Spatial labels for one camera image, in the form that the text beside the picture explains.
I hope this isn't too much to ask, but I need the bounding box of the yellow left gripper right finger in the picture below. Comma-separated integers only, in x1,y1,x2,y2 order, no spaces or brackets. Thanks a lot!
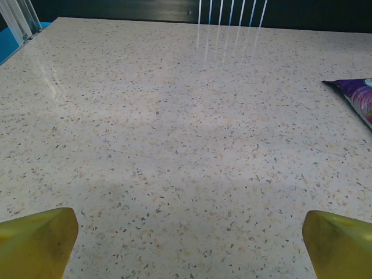
302,210,372,279

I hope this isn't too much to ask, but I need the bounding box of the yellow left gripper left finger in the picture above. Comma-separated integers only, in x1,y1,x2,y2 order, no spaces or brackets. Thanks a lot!
0,207,79,279

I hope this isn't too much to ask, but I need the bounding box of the purple candy bag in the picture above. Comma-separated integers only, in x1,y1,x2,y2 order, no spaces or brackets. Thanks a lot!
321,77,372,131

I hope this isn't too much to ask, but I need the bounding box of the aluminium frame post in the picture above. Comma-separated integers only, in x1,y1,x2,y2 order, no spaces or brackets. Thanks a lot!
0,0,41,47

